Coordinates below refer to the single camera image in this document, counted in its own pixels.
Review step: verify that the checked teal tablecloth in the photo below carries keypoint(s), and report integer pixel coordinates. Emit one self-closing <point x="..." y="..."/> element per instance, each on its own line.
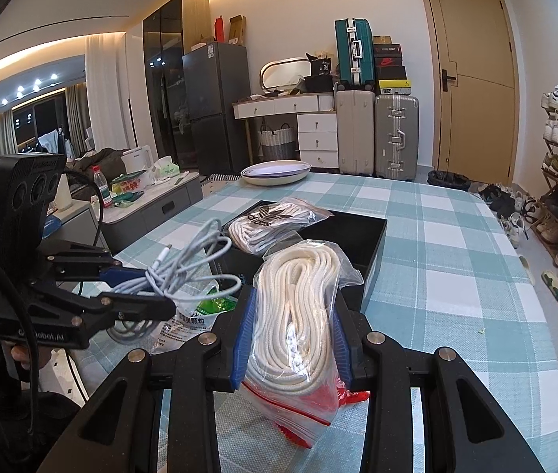
<point x="448" y="276"/>

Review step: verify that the tan wooden door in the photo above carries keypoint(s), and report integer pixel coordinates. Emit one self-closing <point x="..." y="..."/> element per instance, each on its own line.
<point x="476" y="88"/>

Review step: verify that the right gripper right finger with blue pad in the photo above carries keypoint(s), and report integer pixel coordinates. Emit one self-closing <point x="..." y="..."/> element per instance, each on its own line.
<point x="341" y="349"/>

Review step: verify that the black floor basket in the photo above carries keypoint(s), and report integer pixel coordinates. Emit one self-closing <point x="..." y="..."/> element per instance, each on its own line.
<point x="449" y="180"/>

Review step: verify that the oval white framed mirror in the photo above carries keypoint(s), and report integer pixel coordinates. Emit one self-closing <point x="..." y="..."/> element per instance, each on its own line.
<point x="284" y="74"/>

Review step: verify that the grey coffee table cabinet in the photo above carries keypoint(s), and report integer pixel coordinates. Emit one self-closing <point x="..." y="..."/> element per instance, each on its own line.
<point x="124" y="226"/>

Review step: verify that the white drawer dresser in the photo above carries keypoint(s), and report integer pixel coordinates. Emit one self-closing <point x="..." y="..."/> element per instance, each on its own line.
<point x="316" y="124"/>

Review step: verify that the dark grey refrigerator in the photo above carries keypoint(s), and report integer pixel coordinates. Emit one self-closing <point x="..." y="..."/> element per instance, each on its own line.
<point x="216" y="78"/>

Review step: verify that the black glass cabinet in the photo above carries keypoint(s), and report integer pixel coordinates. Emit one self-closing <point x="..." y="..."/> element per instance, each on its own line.
<point x="168" y="34"/>

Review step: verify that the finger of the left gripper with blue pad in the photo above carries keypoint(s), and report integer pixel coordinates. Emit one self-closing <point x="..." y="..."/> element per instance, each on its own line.
<point x="124" y="275"/>
<point x="131" y="309"/>

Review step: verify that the person's left hand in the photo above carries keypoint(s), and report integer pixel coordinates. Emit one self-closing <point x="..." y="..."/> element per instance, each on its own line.
<point x="19" y="354"/>

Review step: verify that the green tissue pack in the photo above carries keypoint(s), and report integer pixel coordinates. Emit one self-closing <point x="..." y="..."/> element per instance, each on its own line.
<point x="164" y="168"/>

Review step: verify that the white oval stacked plates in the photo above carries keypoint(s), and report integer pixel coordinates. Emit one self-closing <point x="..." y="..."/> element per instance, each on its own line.
<point x="276" y="173"/>

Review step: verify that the beige hard suitcase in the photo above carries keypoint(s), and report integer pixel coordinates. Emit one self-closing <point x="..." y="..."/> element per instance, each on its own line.
<point x="355" y="121"/>

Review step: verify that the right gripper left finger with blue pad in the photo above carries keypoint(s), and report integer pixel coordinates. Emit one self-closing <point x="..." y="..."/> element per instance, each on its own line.
<point x="243" y="341"/>

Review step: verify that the silver aluminium suitcase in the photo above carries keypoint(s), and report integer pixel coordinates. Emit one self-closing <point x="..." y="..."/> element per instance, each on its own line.
<point x="396" y="136"/>

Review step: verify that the teal hard suitcase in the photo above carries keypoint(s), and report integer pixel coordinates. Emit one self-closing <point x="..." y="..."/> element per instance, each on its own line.
<point x="355" y="54"/>

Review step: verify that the green white medicine packet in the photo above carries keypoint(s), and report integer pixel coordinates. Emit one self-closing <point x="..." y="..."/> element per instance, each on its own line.
<point x="212" y="305"/>

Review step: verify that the black cardboard box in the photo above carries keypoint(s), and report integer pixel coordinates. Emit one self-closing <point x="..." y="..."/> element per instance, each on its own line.
<point x="355" y="243"/>

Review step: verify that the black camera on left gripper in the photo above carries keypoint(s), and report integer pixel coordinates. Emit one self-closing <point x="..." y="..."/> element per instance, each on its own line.
<point x="28" y="184"/>

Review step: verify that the black bag on dresser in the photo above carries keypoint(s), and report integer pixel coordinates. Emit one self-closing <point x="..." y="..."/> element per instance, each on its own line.
<point x="320" y="79"/>

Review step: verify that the stacked shoe boxes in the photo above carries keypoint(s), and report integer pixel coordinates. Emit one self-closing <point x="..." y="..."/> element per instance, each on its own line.
<point x="389" y="67"/>

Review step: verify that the white printed medicine packet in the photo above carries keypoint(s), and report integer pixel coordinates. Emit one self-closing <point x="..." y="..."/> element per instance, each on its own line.
<point x="181" y="328"/>

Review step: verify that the white grey laundry basket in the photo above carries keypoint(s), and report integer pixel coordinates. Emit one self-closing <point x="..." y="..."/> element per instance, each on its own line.
<point x="278" y="144"/>

